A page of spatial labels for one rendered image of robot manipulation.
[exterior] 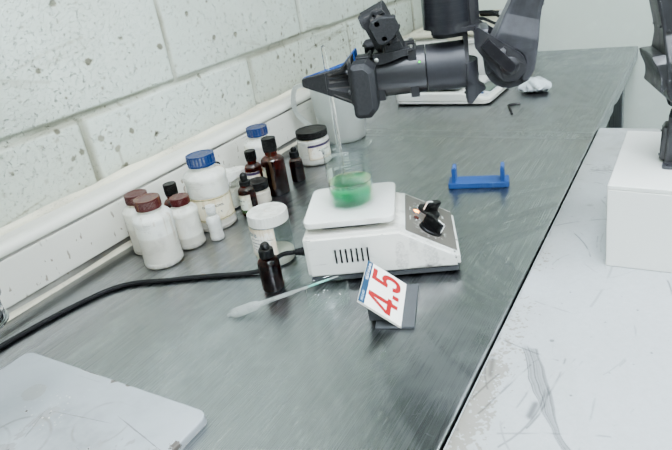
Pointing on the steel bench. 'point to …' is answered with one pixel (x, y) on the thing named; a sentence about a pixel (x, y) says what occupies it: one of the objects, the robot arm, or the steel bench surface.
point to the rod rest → (478, 180)
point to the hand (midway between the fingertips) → (329, 79)
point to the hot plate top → (325, 217)
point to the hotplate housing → (375, 249)
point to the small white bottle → (214, 223)
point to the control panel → (422, 220)
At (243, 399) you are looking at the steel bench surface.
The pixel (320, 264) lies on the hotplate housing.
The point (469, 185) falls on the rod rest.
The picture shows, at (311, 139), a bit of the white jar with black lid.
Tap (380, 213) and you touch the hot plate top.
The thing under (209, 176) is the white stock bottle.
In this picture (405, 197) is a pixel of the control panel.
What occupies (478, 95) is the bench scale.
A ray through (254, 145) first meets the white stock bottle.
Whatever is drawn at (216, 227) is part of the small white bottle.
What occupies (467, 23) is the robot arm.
